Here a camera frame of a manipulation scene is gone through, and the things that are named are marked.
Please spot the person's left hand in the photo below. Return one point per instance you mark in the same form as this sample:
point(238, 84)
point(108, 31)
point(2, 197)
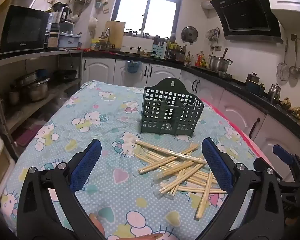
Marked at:
point(97, 225)

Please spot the small steel cup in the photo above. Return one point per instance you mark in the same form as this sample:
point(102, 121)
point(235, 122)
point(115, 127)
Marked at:
point(14, 98)

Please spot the row of glass jars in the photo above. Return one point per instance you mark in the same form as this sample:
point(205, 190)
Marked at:
point(137, 33)

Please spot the purple box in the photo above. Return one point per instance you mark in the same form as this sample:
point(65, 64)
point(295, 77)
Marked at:
point(26, 137)

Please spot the black microwave oven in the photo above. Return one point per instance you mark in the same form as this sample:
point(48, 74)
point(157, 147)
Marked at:
point(22, 30)

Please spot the steel container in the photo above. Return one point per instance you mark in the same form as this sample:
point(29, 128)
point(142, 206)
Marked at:
point(23, 0)

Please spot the steel faucet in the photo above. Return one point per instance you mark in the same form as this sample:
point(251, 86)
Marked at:
point(106, 36)

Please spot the green plastic utensil holder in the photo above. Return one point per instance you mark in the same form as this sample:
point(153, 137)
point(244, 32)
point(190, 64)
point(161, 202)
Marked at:
point(155, 115)

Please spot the pile of ginger roots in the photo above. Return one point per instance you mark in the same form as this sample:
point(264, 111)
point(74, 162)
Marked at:
point(293, 110)

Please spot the wooden cutting board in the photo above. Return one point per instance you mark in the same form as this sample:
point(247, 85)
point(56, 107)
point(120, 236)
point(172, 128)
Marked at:
point(115, 33)

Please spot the hanging kitchen tools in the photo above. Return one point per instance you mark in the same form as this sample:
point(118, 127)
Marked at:
point(213, 34)

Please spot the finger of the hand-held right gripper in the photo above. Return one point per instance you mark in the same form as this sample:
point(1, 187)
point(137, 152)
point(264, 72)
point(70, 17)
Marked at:
point(260, 163)
point(281, 152)

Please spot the small blue pot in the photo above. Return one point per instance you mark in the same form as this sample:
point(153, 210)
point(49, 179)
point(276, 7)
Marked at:
point(41, 73)

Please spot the kitchen window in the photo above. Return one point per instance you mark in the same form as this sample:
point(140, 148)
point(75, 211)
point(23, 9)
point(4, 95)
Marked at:
point(147, 5)

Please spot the light blue plastic bin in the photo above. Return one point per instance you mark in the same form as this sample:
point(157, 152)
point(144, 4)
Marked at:
point(68, 40)

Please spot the white exhaust duct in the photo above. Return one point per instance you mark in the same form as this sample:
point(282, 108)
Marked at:
point(206, 4)

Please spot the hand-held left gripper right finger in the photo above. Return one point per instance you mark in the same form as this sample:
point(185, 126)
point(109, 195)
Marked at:
point(217, 165)

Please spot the black blender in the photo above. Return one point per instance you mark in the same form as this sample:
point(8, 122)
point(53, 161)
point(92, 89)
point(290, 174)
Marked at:
point(58, 17)

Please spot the row of condiment bottles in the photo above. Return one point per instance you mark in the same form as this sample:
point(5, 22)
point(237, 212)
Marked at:
point(198, 60)

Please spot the yellow container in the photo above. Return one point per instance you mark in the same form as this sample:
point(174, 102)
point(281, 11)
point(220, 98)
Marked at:
point(95, 44)

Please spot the black countertop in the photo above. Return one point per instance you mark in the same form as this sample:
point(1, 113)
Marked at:
point(237, 83)

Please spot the white counter box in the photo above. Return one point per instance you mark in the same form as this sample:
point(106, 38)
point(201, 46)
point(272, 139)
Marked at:
point(136, 43)

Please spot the blue hanging basket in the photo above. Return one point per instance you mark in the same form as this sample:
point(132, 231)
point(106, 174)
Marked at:
point(133, 67)

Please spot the hanging steel pot lid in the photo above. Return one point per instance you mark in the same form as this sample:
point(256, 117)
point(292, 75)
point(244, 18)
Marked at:
point(189, 33)

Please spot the white plastic bag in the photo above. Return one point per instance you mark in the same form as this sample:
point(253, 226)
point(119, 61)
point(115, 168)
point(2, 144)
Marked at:
point(93, 25)

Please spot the spice jar rack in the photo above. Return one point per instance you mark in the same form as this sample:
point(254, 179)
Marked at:
point(173, 52)

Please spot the metal shelf rack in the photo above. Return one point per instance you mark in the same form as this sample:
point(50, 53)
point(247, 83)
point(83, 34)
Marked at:
point(27, 55)

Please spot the steel canister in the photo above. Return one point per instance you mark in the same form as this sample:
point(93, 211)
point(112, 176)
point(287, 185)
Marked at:
point(274, 95)

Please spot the bunch of chopsticks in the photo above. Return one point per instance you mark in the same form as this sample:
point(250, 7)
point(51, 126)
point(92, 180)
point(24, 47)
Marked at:
point(165, 166)

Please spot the light blue cutlery rack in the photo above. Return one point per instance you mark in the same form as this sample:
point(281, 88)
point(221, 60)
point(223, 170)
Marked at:
point(158, 51)

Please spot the steel pot with lid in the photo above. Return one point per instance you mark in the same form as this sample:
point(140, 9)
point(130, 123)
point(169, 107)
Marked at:
point(38, 91)

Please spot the black range hood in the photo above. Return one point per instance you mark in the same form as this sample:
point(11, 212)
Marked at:
point(245, 15)

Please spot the large steel stockpot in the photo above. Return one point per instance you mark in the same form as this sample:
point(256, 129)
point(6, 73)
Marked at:
point(218, 63)

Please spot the black wok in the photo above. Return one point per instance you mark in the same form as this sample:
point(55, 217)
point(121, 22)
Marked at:
point(65, 75)

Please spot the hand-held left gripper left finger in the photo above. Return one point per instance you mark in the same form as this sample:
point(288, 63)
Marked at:
point(86, 165)

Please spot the white base cabinets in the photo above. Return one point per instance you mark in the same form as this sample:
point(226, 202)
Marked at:
point(100, 70)

